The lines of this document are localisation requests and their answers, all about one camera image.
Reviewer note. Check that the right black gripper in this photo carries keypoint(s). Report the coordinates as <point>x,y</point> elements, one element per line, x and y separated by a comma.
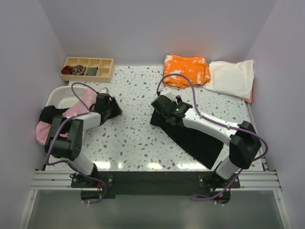
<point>177,100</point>

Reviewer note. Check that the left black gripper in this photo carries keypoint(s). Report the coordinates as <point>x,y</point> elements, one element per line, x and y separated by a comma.
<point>116,110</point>

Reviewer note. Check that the black t-shirt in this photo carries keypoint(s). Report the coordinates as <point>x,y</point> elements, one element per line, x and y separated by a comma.
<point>204,148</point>

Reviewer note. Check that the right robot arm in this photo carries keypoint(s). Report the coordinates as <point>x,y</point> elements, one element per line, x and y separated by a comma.
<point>243,141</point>

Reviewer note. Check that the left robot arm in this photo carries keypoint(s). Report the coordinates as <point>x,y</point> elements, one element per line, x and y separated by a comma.
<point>64,140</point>

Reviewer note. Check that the pink t-shirt in basket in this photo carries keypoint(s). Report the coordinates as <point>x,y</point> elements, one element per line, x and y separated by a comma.
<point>42,129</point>

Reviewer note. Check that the grey rolled fabric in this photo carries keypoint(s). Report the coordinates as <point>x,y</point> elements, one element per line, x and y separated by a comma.
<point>92,71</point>

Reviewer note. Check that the wooden compartment box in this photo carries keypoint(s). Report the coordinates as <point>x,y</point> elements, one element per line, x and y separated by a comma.
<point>104,74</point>

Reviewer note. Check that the orange white folded t-shirt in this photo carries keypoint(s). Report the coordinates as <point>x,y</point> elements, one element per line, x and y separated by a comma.
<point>196,69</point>

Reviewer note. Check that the brown patterned rolled fabric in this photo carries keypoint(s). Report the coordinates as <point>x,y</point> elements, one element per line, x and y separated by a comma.
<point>79,70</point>

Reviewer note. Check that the white laundry basket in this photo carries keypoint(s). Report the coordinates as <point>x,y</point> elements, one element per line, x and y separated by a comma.
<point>65,97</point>

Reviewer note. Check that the red black rolled fabric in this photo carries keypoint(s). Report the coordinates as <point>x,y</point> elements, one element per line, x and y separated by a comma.
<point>67,70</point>

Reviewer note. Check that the black garment in basket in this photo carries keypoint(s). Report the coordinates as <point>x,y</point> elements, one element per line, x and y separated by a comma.
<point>49,112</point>

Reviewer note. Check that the pink folded t-shirt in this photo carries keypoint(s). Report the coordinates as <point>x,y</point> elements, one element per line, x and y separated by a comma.
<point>249,100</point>

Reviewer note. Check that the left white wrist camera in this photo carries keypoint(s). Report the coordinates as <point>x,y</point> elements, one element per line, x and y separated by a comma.
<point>104,90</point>

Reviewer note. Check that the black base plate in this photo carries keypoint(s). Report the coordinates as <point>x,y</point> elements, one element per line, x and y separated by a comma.
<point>111,184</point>

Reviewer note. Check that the aluminium rail frame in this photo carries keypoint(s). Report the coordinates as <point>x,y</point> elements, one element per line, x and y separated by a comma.
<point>257,178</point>

